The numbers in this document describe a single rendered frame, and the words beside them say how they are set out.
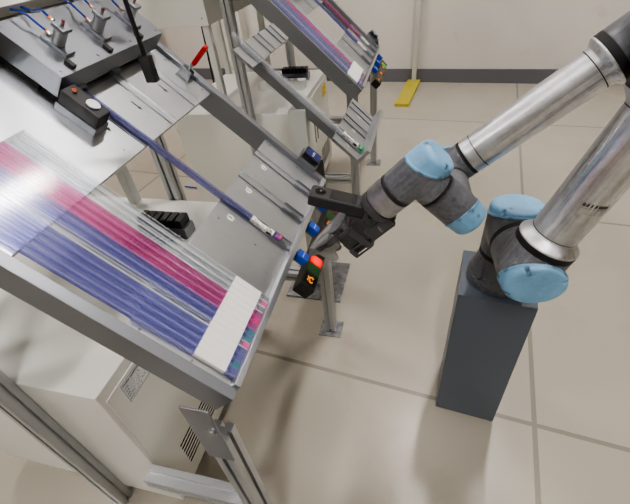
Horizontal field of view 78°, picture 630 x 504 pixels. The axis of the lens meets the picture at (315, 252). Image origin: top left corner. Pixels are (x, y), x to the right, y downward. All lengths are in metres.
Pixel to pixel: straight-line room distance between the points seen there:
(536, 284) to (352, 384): 0.85
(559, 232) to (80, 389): 0.96
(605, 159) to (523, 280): 0.24
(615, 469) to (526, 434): 0.23
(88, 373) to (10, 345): 0.24
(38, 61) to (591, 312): 1.90
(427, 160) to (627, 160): 0.29
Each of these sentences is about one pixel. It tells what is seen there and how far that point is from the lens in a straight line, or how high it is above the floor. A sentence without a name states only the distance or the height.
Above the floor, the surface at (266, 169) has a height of 0.82.
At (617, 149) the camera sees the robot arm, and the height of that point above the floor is 0.98.
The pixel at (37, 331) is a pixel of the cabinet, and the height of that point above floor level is 0.62.
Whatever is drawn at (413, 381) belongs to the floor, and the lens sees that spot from 1.52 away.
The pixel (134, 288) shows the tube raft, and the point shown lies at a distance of 0.69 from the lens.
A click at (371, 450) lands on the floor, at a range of 1.40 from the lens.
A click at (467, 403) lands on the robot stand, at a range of 1.43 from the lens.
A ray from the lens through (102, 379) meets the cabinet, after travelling 0.95.
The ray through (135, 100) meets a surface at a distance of 0.99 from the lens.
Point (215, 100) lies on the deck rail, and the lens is 1.14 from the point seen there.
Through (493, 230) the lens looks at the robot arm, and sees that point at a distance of 0.95.
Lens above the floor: 1.29
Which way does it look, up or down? 40 degrees down
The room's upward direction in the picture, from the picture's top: 7 degrees counter-clockwise
